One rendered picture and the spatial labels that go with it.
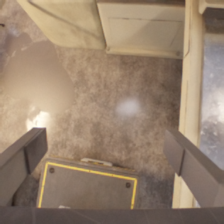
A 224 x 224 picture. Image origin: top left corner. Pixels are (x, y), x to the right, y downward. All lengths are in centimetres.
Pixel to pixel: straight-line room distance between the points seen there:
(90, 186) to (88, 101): 74
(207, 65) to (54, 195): 122
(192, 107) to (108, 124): 84
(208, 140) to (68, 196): 95
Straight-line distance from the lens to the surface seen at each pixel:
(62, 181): 125
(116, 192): 118
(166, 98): 150
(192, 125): 78
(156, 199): 155
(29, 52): 194
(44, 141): 17
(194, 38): 91
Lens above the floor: 143
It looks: 81 degrees down
